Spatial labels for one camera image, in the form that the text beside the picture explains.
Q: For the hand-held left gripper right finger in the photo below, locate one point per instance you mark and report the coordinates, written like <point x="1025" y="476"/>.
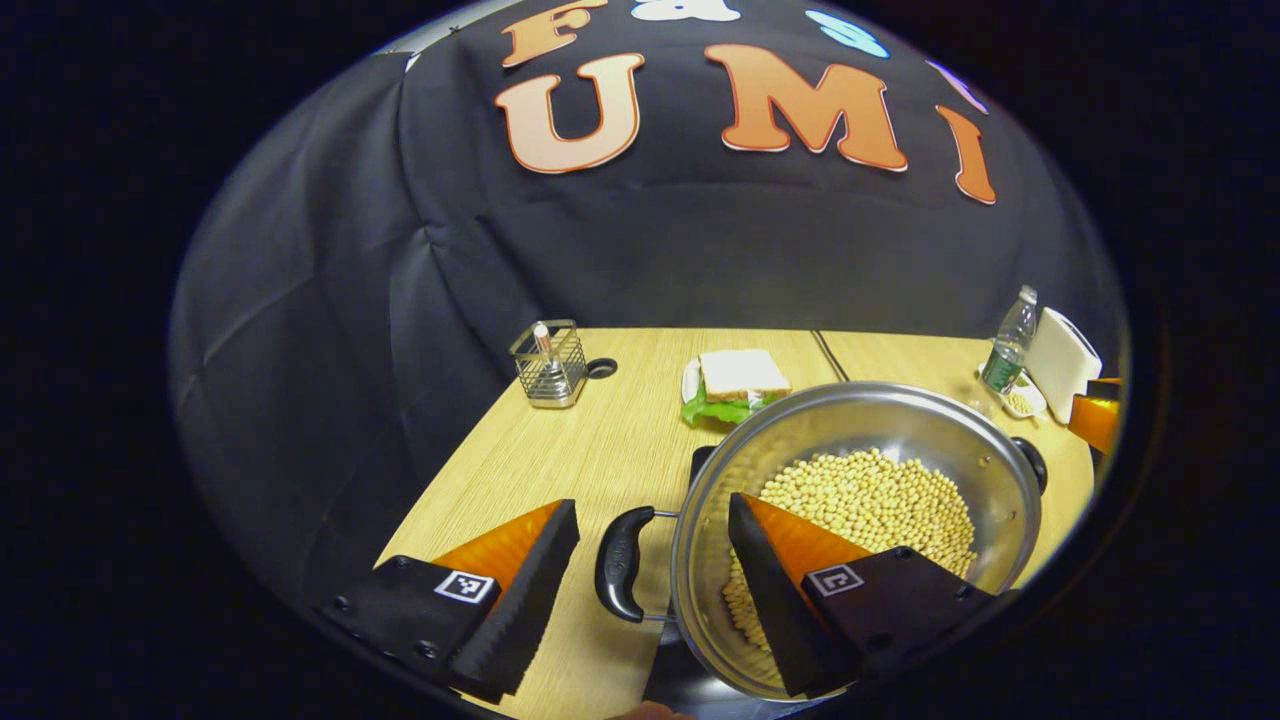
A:
<point x="900" y="600"/>

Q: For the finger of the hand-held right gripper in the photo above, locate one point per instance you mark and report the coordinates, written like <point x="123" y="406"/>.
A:
<point x="1095" y="420"/>

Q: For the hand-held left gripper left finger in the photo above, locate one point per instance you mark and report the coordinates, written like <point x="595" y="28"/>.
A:
<point x="520" y="610"/>

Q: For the black induction cooktop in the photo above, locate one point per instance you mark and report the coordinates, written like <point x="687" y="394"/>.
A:
<point x="668" y="685"/>

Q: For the white box-shaped appliance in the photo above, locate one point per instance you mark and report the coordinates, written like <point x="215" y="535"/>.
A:
<point x="1060" y="365"/>

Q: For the white divided dish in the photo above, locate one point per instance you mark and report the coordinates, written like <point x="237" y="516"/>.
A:
<point x="1020" y="403"/>

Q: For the pile of yellow soybeans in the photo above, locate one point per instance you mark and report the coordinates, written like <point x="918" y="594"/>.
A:
<point x="880" y="500"/>

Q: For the clear plastic water bottle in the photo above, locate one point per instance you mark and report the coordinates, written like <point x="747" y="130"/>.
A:
<point x="1005" y="350"/>

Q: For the pen with white cap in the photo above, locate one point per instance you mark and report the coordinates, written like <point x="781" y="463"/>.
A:
<point x="543" y="345"/>

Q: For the sandwich with lettuce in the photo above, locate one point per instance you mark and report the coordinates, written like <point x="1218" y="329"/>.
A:
<point x="742" y="375"/>

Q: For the black backdrop cloth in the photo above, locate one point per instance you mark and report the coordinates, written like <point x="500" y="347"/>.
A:
<point x="600" y="250"/>

